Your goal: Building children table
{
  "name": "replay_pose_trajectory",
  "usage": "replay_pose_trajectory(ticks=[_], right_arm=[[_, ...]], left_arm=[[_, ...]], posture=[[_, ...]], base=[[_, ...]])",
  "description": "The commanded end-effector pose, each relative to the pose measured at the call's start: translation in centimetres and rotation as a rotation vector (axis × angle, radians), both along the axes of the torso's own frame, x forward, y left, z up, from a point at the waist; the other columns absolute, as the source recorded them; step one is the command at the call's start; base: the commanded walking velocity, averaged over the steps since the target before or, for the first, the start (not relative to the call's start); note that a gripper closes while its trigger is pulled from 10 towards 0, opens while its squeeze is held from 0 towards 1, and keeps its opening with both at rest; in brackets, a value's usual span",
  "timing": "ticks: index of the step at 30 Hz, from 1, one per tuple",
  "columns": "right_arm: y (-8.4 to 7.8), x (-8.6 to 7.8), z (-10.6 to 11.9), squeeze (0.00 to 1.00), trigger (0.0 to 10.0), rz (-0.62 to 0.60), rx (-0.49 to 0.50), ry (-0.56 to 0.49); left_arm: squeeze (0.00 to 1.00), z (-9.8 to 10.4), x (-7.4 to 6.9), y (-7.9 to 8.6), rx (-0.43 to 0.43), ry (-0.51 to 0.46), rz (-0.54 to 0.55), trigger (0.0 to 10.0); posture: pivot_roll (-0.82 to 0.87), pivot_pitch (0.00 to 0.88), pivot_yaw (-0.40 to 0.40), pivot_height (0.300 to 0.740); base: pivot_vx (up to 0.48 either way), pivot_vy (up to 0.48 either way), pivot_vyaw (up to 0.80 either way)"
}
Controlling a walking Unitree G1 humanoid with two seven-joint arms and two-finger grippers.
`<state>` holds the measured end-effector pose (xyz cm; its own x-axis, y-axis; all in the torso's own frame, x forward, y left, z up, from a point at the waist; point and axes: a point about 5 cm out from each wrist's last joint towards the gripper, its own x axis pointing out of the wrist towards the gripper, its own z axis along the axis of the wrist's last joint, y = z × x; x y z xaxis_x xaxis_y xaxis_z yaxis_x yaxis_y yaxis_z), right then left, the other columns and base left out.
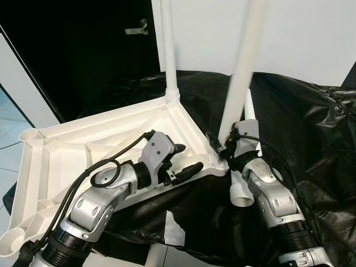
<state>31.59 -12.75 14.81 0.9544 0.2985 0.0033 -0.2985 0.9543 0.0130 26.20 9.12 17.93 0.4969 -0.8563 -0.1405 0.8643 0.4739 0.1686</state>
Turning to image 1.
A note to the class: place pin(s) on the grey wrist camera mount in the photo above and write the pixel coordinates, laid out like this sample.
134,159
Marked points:
246,142
156,147

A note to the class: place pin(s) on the white plastic table leg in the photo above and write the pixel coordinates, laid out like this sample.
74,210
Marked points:
249,108
245,61
168,50
240,194

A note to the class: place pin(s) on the white table pedestal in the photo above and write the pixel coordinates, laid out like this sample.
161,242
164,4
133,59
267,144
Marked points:
156,257

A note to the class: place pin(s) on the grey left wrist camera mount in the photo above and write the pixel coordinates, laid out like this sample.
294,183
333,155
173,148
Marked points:
156,147

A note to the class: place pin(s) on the dark grey frame post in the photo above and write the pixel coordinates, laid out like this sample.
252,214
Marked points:
350,75

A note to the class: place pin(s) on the black door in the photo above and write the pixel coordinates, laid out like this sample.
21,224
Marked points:
67,50

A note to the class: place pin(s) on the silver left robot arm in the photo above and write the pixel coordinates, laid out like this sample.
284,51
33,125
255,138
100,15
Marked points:
92,208

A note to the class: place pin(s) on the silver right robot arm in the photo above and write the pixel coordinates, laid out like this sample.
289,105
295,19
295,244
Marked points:
275,194

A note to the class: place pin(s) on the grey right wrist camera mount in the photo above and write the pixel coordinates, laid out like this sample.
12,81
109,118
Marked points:
246,142

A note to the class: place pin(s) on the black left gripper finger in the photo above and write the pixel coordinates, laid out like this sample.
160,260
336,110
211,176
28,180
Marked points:
179,149
190,170

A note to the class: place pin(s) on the black table cloth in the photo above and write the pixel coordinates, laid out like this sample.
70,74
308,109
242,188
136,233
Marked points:
317,178

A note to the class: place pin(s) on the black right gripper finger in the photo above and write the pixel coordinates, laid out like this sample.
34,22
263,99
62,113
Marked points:
214,142

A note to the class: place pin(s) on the white plastic table top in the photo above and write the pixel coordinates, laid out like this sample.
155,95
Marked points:
61,161

